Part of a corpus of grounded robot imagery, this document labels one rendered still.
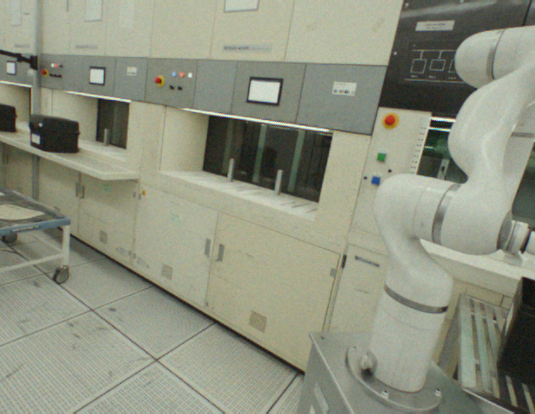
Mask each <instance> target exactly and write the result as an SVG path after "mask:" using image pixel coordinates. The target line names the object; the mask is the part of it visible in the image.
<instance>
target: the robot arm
mask: <svg viewBox="0 0 535 414"><path fill-rule="evenodd" d="M454 59H455V69H456V73H457V75H458V76H459V77H460V78H462V79H463V80H464V82H465V81H466V83H467V84H469V85H471V86H473V87H475V88H478V89H479V90H477V91H474V92H473V93H472V94H471V95H470V96H469V98H468V99H467V100H466V102H465V103H464V105H462V107H461V109H460V110H459V113H458V115H457V117H456V120H455V121H454V123H453V125H452V129H451V131H450V136H448V149H449V150H450V154H451V156H452V158H453V160H454V161H455V162H456V164H457V165H458V166H459V167H460V168H461V169H462V170H463V171H465V172H466V174H467V176H468V178H469V180H468V181H467V183H465V184H458V183H453V182H448V181H444V180H440V179H431V178H427V177H422V176H417V174H411V173H398V174H394V176H392V177H390V178H388V179H386V180H384V181H383V182H382V183H381V185H380V186H379V187H378V189H377V192H376V194H375V196H374V205H373V210H374V219H375V221H376V225H377V227H378V230H379V231H380V234H381V237H382V240H383V242H384V244H385V247H387V251H388V257H389V264H388V269H387V277H386V281H384V285H383V288H382V292H381V297H380V301H379V305H378V308H377V312H376V315H375V319H374V325H373V328H372V331H371V336H370V339H369V340H368V341H360V342H357V343H355V344H354V345H351V346H350V348H349V352H348V355H347V364H348V367H349V370H350V372H351V373H352V374H353V375H354V377H355V379H356V381H357V382H358V383H359V384H360V385H361V386H362V387H363V388H364V389H365V390H367V391H368V393H370V394H371V395H372V396H374V397H375V398H377V399H379V400H380V401H382V402H384V403H386V404H387V405H389V406H391V407H393V408H396V409H398V410H402V411H407V412H412V413H425V414H426V412H431V411H434V410H436V409H437V408H438V407H439V406H440V404H441V402H442V398H443V390H442V387H441V384H440V383H439V382H438V380H437V378H436V377H435V375H434V374H433V372H432V370H431V369H430V368H429V367H430V364H431V359H432V356H433V354H434V351H435V347H436V344H437V339H438V337H439V334H440V331H441V327H442V325H443V322H444V317H446V313H447V310H448V308H449V305H450V299H451V296H452V292H453V288H454V281H453V278H452V277H451V276H450V274H449V273H448V272H446V271H445V270H444V268H443V267H442V266H441V265H439V264H438V263H437V262H436V261H435V260H434V259H433V258H432V257H430V255H428V252H427V251H426V250H425V248H424V247H423V245H422V243H421V240H424V241H427V242H431V243H434V244H437V245H439V246H442V247H445V248H450V249H452V250H455V251H457V252H460V253H461V254H467V255H474V256H484V255H489V254H494V253H496V251H497V250H499V249H502V250H506V251H507V252H509V253H512V254H518V253H519V251H520V252H521V254H524V252H526V253H528V254H533V255H535V232H534V231H532V229H533V227H529V229H528V228H527V224H525V223H519V222H515V221H514V220H512V218H513V214H512V211H511V204H512V202H513V198H514V196H515V193H516V190H517V187H518V185H519V183H520V181H521V179H522V176H523V172H524V170H525V168H526V163H527V160H528V157H529V154H531V151H532V147H533V143H534V140H535V26H527V27H518V28H510V29H502V30H493V31H487V32H481V33H478V34H474V35H471V36H470V37H468V39H467V40H466V41H464V42H463V43H462V45H461V46H460V47H458V49H457V50H456V55H455V58H454ZM420 239H421V240H420Z"/></svg>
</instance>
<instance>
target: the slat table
mask: <svg viewBox="0 0 535 414"><path fill-rule="evenodd" d="M470 306H471V307H473V308H475V312H472V311H470ZM481 310H482V311H484V316H485V317H483V316H482V312H481ZM508 311H509V309H508V308H505V307H503V306H499V305H497V304H492V303H489V302H486V301H483V300H481V299H479V298H476V297H473V296H470V295H468V294H465V293H462V292H460V293H459V296H458V300H457V303H456V308H455V310H454V313H453V317H452V319H451V322H450V327H449V330H448V333H447V336H446V341H445V344H444V349H442V350H441V353H440V355H439V358H438V362H437V366H438V367H439V368H440V369H442V370H443V371H444V373H445V371H446V368H447V366H448V363H449V360H450V355H451V352H452V349H453V347H454V344H455V340H456V337H457V339H458V387H459V388H460V389H461V390H462V391H463V392H464V393H466V394H467V395H468V397H469V398H470V399H471V400H472V401H473V402H474V403H475V404H476V405H478V406H479V408H480V409H481V410H482V411H483V412H484V413H485V414H531V413H530V409H529V405H527V402H526V396H525V393H524V392H527V393H530V397H531V400H532V406H533V409H534V411H535V386H534V385H532V384H529V383H527V382H525V381H523V380H522V379H519V378H516V376H514V375H512V374H510V373H505V372H504V371H503V370H501V369H499V368H498V365H497V364H498V359H499V352H500V347H499V343H498V337H496V334H495V329H494V328H496V329H498V330H499V332H500V339H501V335H502V329H503V326H504V320H503V318H505V319H506V317H507V313H508ZM492 315H495V319H496V321H495V320H493V317H492ZM471 319H474V320H475V326H476V336H477V346H478V355H479V360H476V359H475V351H474V338H473V327H472V325H471ZM483 323H486V324H487V327H488V337H489V343H490V348H491V355H492V360H493V365H494V367H493V366H490V365H489V361H488V350H487V344H486V336H484V330H483ZM475 370H477V371H480V374H481V383H482V390H481V389H478V388H477V387H476V375H475ZM491 376H492V377H495V378H496V382H497V387H498V393H499V398H496V397H495V396H494V388H493V381H491ZM507 384H509V385H511V386H512V387H513V394H514V398H516V402H517V406H518V407H516V406H513V405H512V402H511V399H510V394H509V389H508V385H507Z"/></svg>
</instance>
